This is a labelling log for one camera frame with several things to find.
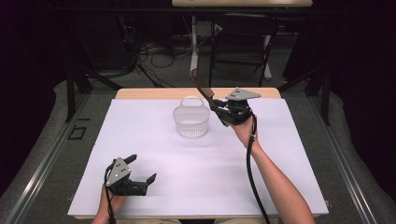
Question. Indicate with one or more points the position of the person's left hand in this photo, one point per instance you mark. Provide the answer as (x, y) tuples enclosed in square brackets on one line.
[(116, 203)]

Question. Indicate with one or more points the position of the white plastic basket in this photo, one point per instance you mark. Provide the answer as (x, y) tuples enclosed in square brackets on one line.
[(191, 127)]

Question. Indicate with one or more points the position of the aluminium floor rail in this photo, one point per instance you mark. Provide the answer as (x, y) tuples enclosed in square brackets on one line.
[(342, 161), (46, 161)]

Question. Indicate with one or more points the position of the person's right hand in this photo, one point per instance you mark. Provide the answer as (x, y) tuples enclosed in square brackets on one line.
[(246, 132)]

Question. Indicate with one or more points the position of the white table mat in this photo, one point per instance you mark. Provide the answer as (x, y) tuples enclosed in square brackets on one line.
[(186, 174)]

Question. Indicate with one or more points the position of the black metal stand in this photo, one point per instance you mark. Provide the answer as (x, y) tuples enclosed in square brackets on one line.
[(71, 93), (325, 96)]

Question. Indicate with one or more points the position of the beige desk with white legs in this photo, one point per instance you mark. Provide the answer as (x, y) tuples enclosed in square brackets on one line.
[(243, 3)]

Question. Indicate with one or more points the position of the wooden table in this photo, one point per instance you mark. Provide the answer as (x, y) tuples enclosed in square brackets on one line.
[(155, 93)]

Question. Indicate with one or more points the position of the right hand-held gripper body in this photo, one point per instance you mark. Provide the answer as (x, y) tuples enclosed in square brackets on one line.
[(238, 110)]

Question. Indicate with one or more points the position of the black chair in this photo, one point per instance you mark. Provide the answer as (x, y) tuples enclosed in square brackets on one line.
[(243, 28)]

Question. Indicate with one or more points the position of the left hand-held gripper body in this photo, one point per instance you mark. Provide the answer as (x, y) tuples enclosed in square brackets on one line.
[(117, 172)]

